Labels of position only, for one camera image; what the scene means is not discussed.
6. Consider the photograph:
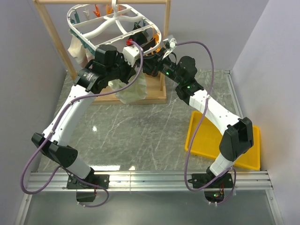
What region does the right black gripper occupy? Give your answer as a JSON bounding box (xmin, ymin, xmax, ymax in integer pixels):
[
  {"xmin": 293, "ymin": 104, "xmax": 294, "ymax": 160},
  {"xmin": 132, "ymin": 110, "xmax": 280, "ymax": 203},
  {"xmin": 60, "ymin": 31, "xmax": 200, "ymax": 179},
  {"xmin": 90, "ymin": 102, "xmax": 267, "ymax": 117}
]
[{"xmin": 137, "ymin": 49, "xmax": 183, "ymax": 86}]

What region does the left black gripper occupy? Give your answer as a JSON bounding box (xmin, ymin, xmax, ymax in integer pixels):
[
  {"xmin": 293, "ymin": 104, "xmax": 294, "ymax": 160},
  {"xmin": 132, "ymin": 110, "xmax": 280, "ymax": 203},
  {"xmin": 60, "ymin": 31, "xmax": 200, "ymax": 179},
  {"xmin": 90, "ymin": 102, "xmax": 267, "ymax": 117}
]
[{"xmin": 106, "ymin": 52, "xmax": 137, "ymax": 84}]

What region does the pale green white underwear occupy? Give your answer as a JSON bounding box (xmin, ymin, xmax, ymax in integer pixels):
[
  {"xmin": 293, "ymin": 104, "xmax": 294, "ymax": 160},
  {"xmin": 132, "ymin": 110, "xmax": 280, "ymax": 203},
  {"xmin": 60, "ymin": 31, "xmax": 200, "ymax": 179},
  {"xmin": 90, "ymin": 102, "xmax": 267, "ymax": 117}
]
[{"xmin": 108, "ymin": 72, "xmax": 147, "ymax": 104}]

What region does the white round clip hanger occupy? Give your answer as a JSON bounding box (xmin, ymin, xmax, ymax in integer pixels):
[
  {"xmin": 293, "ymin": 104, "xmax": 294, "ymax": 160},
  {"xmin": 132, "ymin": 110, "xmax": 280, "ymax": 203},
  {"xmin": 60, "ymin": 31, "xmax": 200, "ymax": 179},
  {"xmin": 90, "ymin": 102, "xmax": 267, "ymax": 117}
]
[{"xmin": 67, "ymin": 0, "xmax": 162, "ymax": 55}]

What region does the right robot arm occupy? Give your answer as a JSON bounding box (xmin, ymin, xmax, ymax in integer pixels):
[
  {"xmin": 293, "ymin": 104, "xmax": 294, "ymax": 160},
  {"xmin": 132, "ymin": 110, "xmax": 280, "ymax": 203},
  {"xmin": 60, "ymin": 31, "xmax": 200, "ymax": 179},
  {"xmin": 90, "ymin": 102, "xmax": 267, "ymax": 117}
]
[{"xmin": 142, "ymin": 51, "xmax": 254, "ymax": 188}]

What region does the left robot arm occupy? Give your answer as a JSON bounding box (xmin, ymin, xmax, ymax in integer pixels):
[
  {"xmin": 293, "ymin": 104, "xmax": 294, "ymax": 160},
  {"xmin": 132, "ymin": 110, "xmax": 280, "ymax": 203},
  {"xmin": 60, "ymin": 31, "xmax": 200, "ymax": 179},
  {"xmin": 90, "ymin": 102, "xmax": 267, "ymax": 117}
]
[{"xmin": 32, "ymin": 45, "xmax": 135, "ymax": 188}]

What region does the black striped underwear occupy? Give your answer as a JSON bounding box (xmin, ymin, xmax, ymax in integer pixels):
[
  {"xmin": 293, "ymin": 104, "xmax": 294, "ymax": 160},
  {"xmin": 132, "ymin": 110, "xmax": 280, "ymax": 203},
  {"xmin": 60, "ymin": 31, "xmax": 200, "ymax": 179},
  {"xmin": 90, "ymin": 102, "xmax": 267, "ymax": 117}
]
[{"xmin": 128, "ymin": 28, "xmax": 157, "ymax": 51}]

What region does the orange right clip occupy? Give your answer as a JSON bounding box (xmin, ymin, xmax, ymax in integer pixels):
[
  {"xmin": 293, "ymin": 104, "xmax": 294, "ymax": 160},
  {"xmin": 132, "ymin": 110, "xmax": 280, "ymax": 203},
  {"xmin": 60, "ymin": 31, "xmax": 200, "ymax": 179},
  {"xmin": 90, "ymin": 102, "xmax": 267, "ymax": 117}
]
[{"xmin": 153, "ymin": 33, "xmax": 161, "ymax": 53}]

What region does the beige pink underwear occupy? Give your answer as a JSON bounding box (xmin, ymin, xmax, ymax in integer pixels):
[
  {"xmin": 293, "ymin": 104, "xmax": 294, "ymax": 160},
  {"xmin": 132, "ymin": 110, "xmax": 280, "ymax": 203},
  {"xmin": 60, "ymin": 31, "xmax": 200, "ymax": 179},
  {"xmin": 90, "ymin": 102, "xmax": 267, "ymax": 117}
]
[{"xmin": 67, "ymin": 35, "xmax": 94, "ymax": 68}]

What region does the yellow plastic tray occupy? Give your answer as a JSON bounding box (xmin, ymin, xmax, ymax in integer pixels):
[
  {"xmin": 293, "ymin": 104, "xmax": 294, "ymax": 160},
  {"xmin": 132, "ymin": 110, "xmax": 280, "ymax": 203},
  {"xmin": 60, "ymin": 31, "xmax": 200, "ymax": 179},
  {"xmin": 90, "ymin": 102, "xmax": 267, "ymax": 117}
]
[{"xmin": 185, "ymin": 111, "xmax": 261, "ymax": 170}]

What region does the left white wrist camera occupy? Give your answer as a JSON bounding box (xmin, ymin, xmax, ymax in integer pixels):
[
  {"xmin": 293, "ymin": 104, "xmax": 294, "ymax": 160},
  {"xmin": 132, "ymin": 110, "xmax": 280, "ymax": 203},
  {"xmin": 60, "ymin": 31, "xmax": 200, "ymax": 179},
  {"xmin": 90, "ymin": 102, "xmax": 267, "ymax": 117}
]
[{"xmin": 122, "ymin": 39, "xmax": 143, "ymax": 67}]

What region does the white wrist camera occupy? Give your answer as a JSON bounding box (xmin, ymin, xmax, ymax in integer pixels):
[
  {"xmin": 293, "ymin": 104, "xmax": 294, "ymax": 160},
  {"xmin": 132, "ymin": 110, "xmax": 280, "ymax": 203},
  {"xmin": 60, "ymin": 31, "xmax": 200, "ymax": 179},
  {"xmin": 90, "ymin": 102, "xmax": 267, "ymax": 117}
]
[
  {"xmin": 122, "ymin": 39, "xmax": 143, "ymax": 67},
  {"xmin": 163, "ymin": 36, "xmax": 177, "ymax": 59}
]

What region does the wooden hanger rack frame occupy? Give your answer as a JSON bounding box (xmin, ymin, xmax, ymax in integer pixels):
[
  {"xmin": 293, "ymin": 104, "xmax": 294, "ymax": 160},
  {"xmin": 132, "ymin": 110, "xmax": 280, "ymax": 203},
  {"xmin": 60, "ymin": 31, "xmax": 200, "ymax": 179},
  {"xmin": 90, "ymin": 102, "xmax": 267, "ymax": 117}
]
[{"xmin": 32, "ymin": 0, "xmax": 171, "ymax": 105}]

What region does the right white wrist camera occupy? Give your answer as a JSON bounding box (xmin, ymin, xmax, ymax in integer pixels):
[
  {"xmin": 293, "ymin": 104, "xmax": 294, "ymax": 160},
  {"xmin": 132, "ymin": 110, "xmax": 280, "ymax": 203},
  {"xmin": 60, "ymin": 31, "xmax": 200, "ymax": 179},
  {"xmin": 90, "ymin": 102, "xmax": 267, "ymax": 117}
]
[{"xmin": 163, "ymin": 36, "xmax": 177, "ymax": 59}]

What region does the aluminium mounting rail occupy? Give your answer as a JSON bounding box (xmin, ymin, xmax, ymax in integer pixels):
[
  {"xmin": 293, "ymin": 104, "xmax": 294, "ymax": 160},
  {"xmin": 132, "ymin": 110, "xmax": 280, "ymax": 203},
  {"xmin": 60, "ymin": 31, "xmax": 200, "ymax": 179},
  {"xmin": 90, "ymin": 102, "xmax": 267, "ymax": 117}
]
[{"xmin": 27, "ymin": 171, "xmax": 273, "ymax": 192}]

